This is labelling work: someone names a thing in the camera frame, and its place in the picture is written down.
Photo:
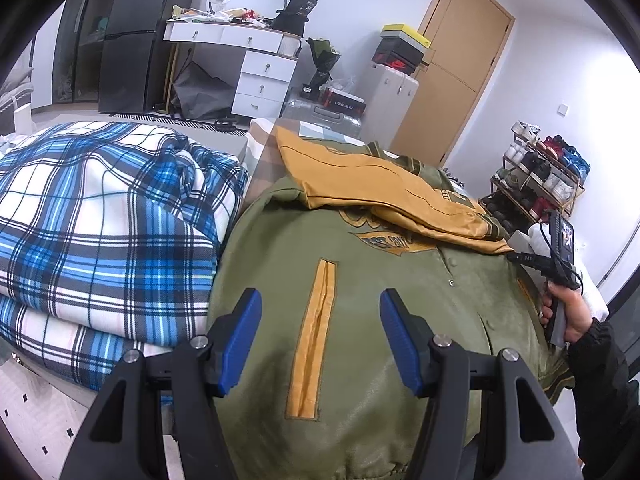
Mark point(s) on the oval desk mirror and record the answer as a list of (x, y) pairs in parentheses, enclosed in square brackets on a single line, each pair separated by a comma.
[(245, 0)]

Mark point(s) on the blue plaid blanket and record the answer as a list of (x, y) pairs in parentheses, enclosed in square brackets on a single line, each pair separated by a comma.
[(100, 220)]

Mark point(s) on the wrapped flower bouquet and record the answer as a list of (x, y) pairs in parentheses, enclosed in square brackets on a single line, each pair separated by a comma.
[(322, 60)]

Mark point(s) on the white light switch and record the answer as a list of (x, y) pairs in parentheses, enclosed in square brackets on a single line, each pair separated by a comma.
[(563, 110)]

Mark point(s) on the black refrigerator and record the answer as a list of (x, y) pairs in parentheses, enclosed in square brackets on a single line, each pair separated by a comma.
[(140, 60)]

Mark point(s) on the wooden shoe rack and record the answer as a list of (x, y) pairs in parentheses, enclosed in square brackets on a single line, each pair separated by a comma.
[(570, 180)]

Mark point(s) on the white container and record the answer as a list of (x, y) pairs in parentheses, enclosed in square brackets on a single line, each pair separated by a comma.
[(22, 120)]

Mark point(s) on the yellow shoe box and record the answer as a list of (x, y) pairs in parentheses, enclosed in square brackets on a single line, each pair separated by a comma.
[(402, 32)]

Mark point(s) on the black box with red trim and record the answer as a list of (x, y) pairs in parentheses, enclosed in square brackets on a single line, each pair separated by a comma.
[(342, 102)]

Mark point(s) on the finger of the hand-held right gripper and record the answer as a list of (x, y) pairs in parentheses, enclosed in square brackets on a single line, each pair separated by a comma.
[(525, 259)]

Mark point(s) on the dark glass wardrobe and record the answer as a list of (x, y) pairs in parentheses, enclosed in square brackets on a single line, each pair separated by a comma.
[(82, 60)]

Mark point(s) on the pile of desk clutter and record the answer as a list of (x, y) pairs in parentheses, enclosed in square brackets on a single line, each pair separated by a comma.
[(225, 16)]

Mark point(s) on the wooden door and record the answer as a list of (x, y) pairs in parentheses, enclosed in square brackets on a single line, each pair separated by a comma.
[(460, 60)]

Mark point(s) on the small white cabinet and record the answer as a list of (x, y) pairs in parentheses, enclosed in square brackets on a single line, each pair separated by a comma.
[(385, 90)]

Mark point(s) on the person's right hand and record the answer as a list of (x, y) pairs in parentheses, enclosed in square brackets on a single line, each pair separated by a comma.
[(580, 315)]

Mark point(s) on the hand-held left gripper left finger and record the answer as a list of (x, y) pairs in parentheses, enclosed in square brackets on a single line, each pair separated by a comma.
[(242, 340)]

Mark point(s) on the black bag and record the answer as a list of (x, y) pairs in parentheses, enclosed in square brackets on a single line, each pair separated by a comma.
[(295, 15)]

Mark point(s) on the silver suitcase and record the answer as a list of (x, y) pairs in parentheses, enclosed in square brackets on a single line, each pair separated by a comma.
[(320, 117)]

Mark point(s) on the red and black shoe box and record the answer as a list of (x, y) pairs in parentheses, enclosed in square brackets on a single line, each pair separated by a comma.
[(395, 60)]

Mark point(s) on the striped floor rug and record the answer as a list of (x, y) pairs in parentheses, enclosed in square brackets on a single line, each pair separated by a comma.
[(175, 122)]

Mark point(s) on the white pillow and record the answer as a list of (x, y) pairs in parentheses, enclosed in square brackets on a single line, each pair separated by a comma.
[(592, 295)]

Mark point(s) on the dark grey bag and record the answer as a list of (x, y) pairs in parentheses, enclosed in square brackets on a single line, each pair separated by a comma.
[(200, 92)]

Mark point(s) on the dark grey shoe box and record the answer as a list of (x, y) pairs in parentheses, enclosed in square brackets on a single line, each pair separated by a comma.
[(400, 45)]

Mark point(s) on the small black box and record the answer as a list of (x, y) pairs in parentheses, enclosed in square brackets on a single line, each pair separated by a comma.
[(310, 92)]

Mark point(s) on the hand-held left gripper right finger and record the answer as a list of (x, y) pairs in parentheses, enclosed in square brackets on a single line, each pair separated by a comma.
[(400, 340)]

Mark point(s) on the shoe rack with shoes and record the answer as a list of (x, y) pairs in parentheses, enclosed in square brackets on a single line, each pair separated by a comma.
[(562, 152)]

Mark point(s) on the green varsity jacket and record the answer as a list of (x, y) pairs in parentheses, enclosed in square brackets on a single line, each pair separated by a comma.
[(425, 300)]

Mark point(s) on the person's right forearm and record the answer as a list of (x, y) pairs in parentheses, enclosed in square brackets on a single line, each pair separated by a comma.
[(605, 385)]

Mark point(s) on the white desk with drawers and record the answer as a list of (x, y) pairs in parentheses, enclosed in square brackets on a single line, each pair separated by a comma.
[(260, 70)]

